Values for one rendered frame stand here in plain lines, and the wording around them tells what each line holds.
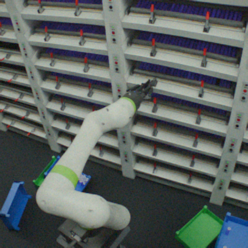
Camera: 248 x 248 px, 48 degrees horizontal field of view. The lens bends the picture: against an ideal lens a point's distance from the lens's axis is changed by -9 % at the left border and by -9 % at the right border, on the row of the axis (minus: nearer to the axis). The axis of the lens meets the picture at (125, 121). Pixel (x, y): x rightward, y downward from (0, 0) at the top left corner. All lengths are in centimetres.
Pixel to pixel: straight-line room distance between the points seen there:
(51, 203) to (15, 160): 165
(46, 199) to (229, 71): 100
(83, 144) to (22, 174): 139
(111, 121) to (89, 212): 42
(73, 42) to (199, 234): 147
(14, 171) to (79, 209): 162
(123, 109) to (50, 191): 46
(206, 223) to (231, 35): 128
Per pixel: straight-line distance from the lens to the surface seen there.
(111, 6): 149
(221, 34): 137
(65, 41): 180
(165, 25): 142
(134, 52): 157
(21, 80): 229
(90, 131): 126
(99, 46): 166
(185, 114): 171
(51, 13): 176
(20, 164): 262
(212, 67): 146
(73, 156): 116
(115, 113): 122
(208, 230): 208
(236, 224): 176
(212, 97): 157
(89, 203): 101
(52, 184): 108
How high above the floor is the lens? 183
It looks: 41 degrees down
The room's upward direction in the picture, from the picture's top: 5 degrees counter-clockwise
